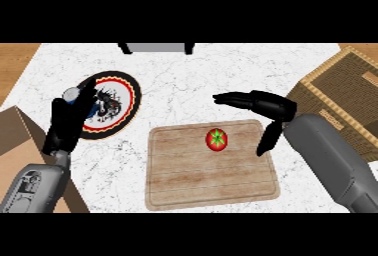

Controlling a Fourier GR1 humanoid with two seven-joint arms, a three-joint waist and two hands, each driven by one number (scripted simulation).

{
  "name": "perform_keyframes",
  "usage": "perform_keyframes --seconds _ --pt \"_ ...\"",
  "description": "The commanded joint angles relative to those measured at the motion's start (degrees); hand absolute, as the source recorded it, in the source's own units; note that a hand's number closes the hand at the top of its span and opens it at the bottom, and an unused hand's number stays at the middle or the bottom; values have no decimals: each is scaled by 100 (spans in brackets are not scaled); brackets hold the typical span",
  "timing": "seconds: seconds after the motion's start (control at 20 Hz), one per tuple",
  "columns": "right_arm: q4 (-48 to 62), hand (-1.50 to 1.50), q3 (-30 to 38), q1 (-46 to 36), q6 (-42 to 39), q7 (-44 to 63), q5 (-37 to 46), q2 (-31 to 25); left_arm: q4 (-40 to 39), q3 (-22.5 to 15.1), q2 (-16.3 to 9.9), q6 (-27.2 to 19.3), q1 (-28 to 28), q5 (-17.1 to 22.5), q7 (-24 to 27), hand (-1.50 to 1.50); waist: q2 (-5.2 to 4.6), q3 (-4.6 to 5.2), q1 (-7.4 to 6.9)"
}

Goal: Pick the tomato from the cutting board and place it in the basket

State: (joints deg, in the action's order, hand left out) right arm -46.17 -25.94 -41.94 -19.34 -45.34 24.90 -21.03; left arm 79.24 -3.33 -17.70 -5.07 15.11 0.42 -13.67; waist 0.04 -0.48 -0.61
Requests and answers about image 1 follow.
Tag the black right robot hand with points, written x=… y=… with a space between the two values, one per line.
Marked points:
x=268 y=105

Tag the brown wicker basket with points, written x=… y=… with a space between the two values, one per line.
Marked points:
x=344 y=100

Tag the grey appliance with black legs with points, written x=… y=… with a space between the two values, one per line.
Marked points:
x=156 y=48

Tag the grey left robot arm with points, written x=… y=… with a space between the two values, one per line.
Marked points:
x=35 y=186

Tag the wooden cutting board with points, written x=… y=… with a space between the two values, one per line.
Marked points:
x=209 y=165

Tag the red tomato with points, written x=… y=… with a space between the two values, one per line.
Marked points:
x=215 y=139

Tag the round patterned plate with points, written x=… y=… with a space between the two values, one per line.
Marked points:
x=112 y=106

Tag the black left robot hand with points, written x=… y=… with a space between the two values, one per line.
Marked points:
x=66 y=125

